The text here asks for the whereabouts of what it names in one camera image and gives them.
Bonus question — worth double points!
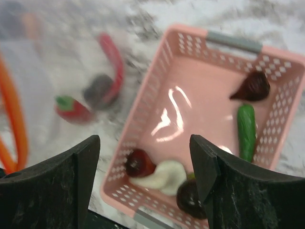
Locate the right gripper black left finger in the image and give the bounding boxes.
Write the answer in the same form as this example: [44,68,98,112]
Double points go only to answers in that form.
[0,135,100,229]

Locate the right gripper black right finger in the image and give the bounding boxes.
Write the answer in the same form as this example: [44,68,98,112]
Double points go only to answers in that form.
[189,135,305,229]

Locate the dark mangosteen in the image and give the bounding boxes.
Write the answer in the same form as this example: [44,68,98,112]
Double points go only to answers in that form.
[176,173,207,219]

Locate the white garlic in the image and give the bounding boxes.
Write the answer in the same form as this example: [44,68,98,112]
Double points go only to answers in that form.
[129,160,187,196]

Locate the green cucumber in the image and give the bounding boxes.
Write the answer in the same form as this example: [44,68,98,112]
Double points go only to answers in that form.
[237,104,256,163]

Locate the dark red cherry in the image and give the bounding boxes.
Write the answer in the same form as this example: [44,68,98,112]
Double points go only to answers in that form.
[125,148,156,177]

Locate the red chili pepper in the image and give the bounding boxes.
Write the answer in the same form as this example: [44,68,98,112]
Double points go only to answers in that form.
[54,32,124,125]

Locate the pink plastic basket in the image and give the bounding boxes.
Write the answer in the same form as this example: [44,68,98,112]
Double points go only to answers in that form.
[101,25,305,229]

